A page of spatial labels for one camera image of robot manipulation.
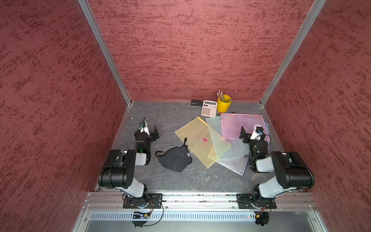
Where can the pink calculator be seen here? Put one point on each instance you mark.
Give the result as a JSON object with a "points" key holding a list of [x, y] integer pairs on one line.
{"points": [[209, 109]]}

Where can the left circuit board with cables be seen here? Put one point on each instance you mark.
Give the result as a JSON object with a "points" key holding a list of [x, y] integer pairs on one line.
{"points": [[140, 219]]}

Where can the yellow mesh document bag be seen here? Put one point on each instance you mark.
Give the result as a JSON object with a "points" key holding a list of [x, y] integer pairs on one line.
{"points": [[199, 141]]}

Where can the blue mesh document bag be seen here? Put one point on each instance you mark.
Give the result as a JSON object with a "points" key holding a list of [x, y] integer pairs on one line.
{"points": [[266, 128]]}

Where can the pink mesh document bag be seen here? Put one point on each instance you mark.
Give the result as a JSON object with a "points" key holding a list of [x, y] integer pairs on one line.
{"points": [[232, 123]]}

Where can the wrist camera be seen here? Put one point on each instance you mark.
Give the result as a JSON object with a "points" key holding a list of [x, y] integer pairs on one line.
{"points": [[258, 129], [142, 125]]}

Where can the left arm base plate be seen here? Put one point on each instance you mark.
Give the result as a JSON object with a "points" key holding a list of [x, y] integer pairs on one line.
{"points": [[148, 201]]}

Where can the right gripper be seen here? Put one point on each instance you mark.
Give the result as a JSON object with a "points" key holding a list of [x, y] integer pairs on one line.
{"points": [[248, 137]]}

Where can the perforated metal strip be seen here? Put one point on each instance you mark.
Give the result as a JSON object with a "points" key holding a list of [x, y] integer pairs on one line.
{"points": [[177, 216]]}

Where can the pencils in mug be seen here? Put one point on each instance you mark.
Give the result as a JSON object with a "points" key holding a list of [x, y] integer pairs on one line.
{"points": [[221, 96]]}

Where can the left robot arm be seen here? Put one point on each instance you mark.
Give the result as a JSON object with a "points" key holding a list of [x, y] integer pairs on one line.
{"points": [[118, 169]]}

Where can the yellow mug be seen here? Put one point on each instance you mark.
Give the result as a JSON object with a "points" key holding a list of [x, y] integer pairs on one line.
{"points": [[223, 106]]}

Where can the black stapler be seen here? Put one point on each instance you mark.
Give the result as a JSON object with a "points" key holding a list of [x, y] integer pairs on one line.
{"points": [[196, 103]]}

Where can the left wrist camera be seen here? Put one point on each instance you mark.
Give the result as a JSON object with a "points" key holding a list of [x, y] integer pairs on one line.
{"points": [[142, 125]]}

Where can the clear white mesh document bag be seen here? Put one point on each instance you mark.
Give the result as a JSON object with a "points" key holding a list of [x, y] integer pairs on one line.
{"points": [[237, 165]]}

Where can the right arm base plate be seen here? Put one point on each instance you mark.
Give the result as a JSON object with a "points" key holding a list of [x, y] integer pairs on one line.
{"points": [[248, 201]]}

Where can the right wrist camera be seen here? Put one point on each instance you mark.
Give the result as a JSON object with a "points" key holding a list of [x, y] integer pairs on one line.
{"points": [[258, 129]]}

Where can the green mesh document bag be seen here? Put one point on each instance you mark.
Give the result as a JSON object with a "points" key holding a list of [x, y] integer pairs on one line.
{"points": [[225, 149]]}

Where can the right black connector box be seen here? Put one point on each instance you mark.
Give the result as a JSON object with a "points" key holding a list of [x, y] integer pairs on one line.
{"points": [[262, 217]]}

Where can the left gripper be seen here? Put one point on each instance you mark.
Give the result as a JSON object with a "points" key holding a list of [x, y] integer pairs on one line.
{"points": [[149, 135]]}

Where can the aluminium front rail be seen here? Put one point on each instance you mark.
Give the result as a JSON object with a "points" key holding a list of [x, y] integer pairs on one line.
{"points": [[203, 201]]}

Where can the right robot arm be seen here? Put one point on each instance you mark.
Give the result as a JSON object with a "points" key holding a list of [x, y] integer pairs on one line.
{"points": [[291, 172]]}

